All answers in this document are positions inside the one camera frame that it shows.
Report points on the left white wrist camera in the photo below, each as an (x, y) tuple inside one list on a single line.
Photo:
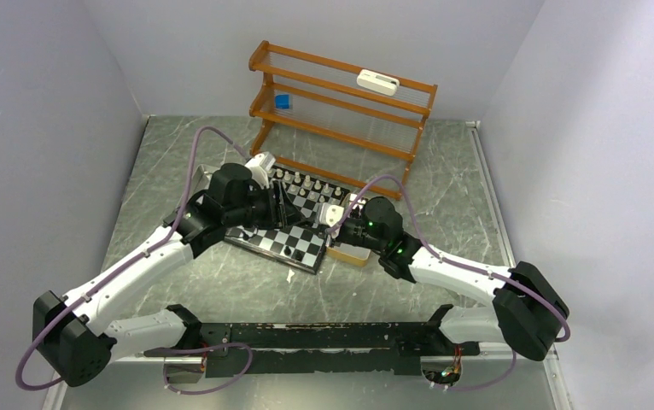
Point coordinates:
[(260, 165)]

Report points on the black and white chessboard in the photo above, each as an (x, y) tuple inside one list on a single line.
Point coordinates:
[(306, 192)]

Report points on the silver tin box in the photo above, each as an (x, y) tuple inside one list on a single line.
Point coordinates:
[(201, 178)]

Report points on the orange wooden shelf rack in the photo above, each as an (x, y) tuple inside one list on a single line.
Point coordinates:
[(326, 101)]

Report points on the blue cube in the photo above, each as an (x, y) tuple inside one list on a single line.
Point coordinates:
[(282, 101)]

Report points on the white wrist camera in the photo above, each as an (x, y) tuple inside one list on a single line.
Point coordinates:
[(329, 214), (260, 165)]

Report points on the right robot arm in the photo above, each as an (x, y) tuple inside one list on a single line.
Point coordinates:
[(518, 306)]

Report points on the black base frame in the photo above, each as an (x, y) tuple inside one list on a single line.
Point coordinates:
[(270, 348)]

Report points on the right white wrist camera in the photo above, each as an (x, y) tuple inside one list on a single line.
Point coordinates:
[(329, 214)]

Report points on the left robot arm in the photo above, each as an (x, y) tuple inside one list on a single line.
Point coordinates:
[(78, 333)]

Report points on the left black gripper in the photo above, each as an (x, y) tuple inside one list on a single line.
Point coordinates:
[(281, 211)]

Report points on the white rectangular device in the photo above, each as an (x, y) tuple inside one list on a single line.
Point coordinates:
[(377, 82)]

